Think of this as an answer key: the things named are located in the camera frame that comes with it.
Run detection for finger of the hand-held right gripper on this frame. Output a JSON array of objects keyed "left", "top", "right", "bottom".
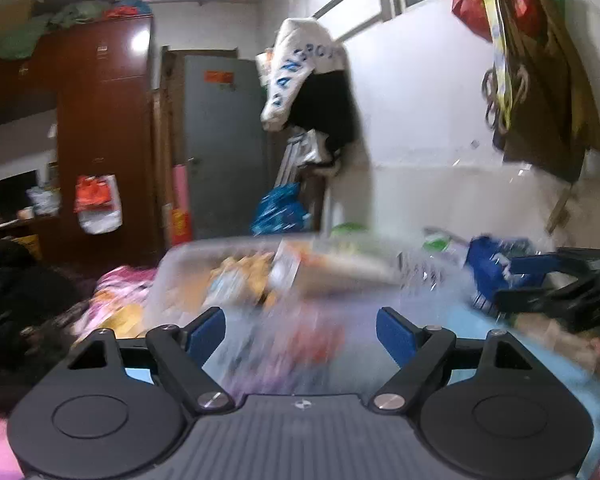
[
  {"left": 494, "top": 269, "right": 600, "bottom": 334},
  {"left": 509, "top": 247, "right": 600, "bottom": 282}
]

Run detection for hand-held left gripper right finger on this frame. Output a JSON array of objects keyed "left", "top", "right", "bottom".
[{"left": 371, "top": 306, "right": 531, "bottom": 414}]

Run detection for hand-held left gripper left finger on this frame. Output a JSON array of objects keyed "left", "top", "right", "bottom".
[{"left": 67, "top": 306, "right": 235, "bottom": 416}]

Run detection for white plastic lattice basket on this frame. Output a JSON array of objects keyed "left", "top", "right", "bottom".
[{"left": 142, "top": 235, "right": 432, "bottom": 397}]

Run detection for beige paper bag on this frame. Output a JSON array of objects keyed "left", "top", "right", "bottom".
[{"left": 511, "top": 310, "right": 597, "bottom": 357}]

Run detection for blue shopping bag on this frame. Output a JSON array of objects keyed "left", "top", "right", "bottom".
[{"left": 466, "top": 236, "right": 547, "bottom": 307}]

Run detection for yellow snack packet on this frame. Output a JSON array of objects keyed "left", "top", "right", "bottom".
[{"left": 209, "top": 254, "right": 277, "bottom": 307}]

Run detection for pink floral blanket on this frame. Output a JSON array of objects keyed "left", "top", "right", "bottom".
[{"left": 79, "top": 266, "right": 162, "bottom": 342}]

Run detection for white and orange packet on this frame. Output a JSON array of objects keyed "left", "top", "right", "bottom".
[{"left": 269, "top": 239, "right": 312, "bottom": 292}]

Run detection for blue patterned plastic bag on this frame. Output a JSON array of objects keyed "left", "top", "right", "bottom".
[{"left": 251, "top": 184, "right": 314, "bottom": 237}]

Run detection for brown hanging bag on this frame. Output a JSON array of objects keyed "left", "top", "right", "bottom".
[{"left": 482, "top": 0, "right": 600, "bottom": 184}]

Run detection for orange and white plastic bag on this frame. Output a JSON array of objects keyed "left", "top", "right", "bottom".
[{"left": 74, "top": 174, "right": 124, "bottom": 235}]

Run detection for grey metal door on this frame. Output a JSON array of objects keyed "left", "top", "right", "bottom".
[{"left": 182, "top": 54, "right": 272, "bottom": 242}]

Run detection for heap of black clothes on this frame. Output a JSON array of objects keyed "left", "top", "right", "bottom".
[{"left": 0, "top": 239, "right": 97, "bottom": 387}]

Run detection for wooden boards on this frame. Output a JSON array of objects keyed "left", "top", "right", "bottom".
[{"left": 151, "top": 46, "right": 187, "bottom": 256}]

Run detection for brown wooden wardrobe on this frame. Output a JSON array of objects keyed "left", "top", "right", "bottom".
[{"left": 0, "top": 14, "right": 164, "bottom": 267}]

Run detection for black hanging garment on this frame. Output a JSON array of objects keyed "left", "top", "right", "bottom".
[{"left": 284, "top": 69, "right": 362, "bottom": 162}]

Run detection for black monitor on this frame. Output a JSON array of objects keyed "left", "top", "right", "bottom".
[{"left": 0, "top": 169, "right": 39, "bottom": 212}]

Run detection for red hanging bag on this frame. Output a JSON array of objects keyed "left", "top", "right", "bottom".
[{"left": 451, "top": 0, "right": 497, "bottom": 44}]

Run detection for white lettered sweatshirt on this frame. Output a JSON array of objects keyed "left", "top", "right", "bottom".
[{"left": 259, "top": 17, "right": 349, "bottom": 134}]

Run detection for green cloth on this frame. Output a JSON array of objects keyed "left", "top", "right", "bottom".
[{"left": 0, "top": 1, "right": 112, "bottom": 60}]

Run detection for wooden wall bracket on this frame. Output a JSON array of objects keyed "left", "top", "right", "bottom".
[{"left": 545, "top": 180, "right": 582, "bottom": 235}]

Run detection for metal folding frame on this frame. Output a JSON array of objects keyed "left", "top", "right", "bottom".
[{"left": 274, "top": 131, "right": 332, "bottom": 192}]

